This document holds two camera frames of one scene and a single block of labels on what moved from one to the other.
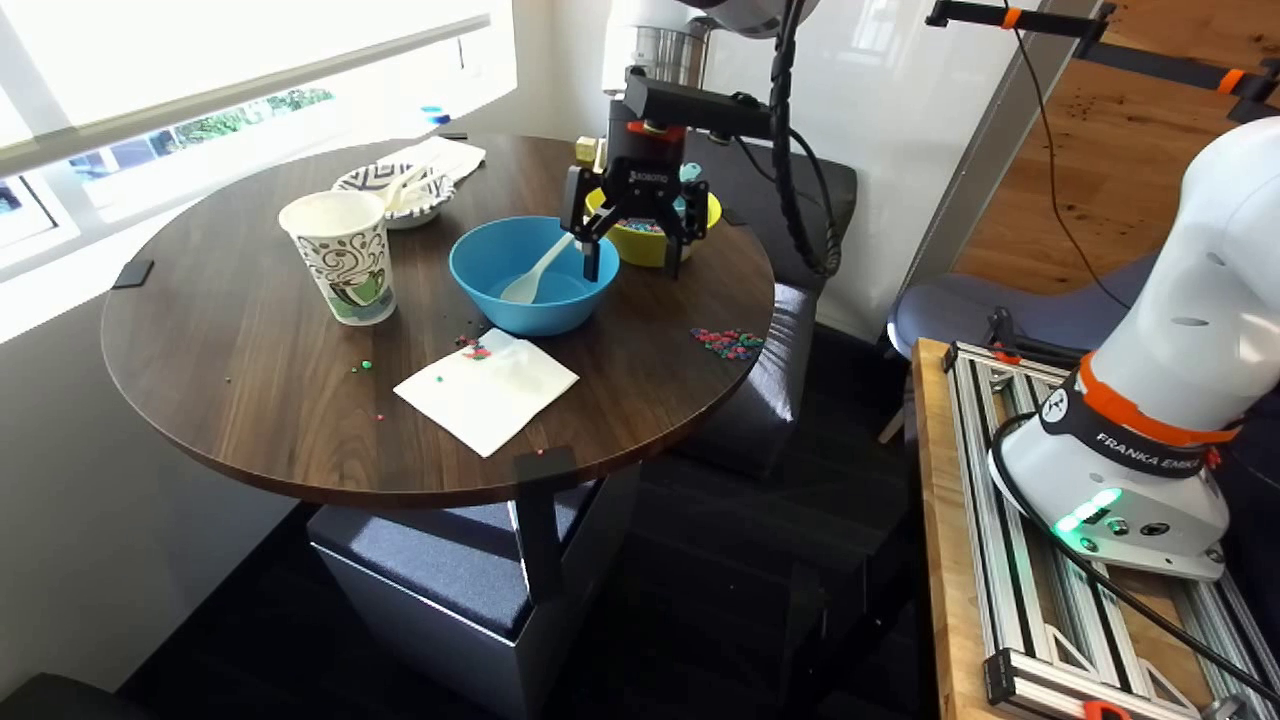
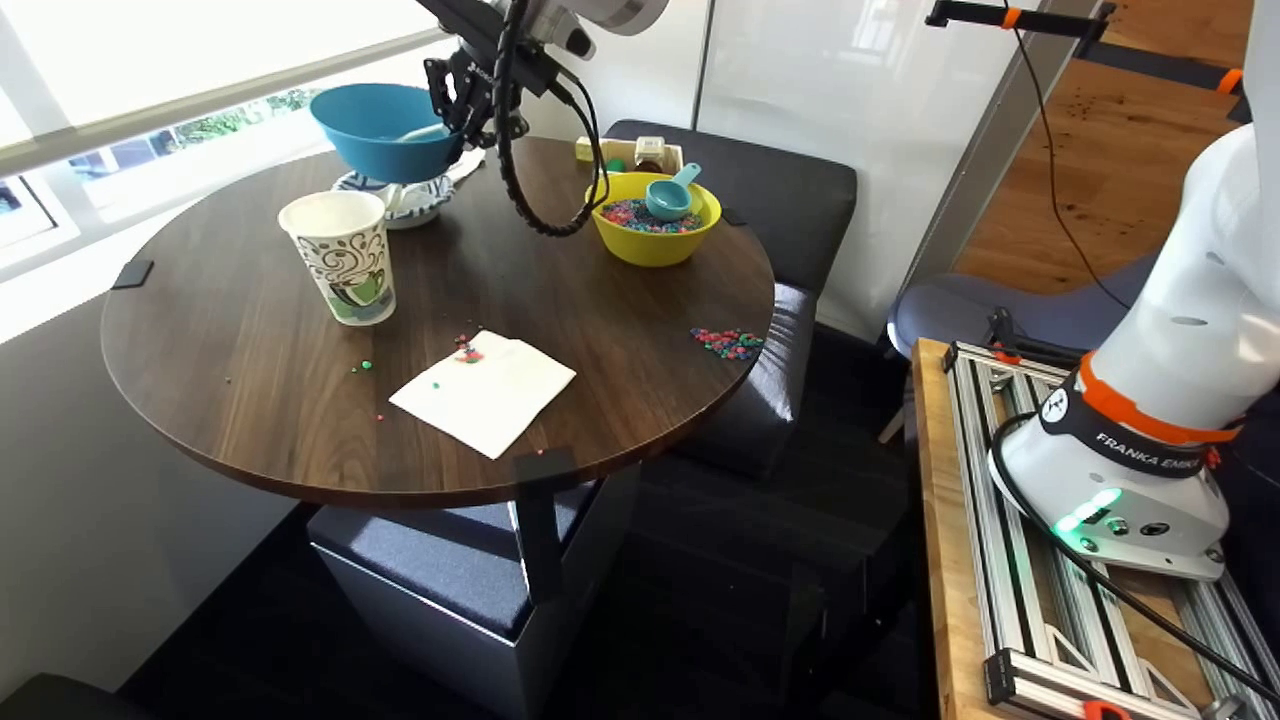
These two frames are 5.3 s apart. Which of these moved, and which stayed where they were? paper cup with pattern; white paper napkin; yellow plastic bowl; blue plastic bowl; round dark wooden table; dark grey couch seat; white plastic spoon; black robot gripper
Moved: blue plastic bowl; black robot gripper; white plastic spoon
Stayed: round dark wooden table; paper cup with pattern; white paper napkin; dark grey couch seat; yellow plastic bowl
